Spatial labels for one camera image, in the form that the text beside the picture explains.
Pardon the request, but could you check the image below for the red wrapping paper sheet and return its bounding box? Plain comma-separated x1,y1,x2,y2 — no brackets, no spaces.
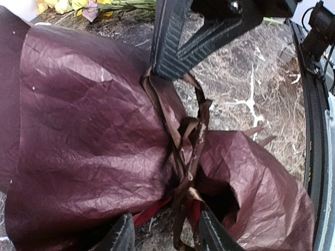
1,7,314,250

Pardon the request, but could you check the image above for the black front table rail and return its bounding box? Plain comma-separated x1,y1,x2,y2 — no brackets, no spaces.
287,20,329,250

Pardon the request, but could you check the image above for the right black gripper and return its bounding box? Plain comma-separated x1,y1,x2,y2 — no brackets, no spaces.
191,0,301,18

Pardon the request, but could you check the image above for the yellow fake flower bunch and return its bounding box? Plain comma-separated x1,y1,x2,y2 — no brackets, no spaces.
35,0,157,22

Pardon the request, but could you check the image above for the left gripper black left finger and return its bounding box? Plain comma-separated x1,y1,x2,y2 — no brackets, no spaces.
90,213,135,251

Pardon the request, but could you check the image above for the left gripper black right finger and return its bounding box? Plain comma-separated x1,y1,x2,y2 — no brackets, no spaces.
198,203,243,251

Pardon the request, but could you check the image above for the black string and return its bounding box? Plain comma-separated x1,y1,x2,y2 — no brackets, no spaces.
141,67,277,251

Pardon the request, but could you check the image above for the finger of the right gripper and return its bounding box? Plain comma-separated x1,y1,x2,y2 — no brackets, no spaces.
150,0,263,80

